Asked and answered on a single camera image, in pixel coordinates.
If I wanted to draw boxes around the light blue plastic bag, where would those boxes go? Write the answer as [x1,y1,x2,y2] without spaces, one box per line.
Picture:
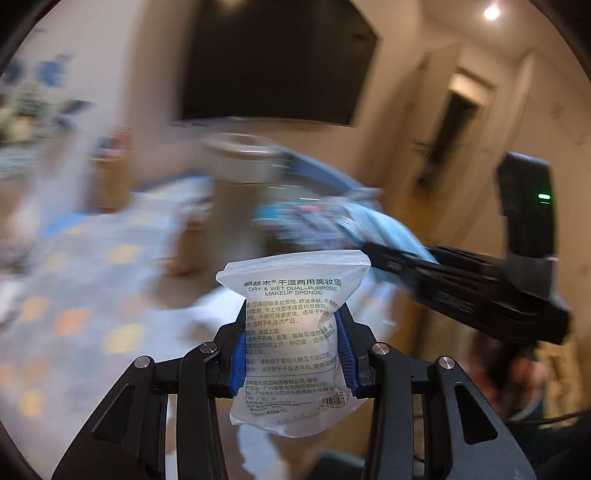
[337,198,437,266]

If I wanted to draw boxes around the wooden pen holder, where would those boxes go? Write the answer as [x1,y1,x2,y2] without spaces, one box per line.
[88,154,134,213]

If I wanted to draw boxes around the clear makeup sponge bag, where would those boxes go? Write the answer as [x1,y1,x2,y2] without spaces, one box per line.
[216,249,371,438]

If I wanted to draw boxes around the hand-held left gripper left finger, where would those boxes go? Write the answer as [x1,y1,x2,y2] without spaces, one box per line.
[52,298,250,480]

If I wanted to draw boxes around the fan-patterned tablecloth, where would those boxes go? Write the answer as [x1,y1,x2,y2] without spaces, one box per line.
[0,178,259,444]

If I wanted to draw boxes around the dark doorway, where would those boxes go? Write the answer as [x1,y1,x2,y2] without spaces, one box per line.
[434,67,483,178]

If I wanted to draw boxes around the black cable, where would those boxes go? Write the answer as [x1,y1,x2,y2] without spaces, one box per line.
[503,412,591,428]

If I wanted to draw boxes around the beige round bin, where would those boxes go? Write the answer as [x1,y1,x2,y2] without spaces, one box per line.
[203,133,287,259]

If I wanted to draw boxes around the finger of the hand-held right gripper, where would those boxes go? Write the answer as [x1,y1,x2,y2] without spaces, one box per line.
[429,246,509,288]
[364,242,509,334]

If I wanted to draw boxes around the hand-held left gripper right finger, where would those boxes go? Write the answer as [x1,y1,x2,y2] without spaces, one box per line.
[333,310,539,480]

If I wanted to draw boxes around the black screen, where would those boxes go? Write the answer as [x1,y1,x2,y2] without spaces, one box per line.
[173,0,380,127]

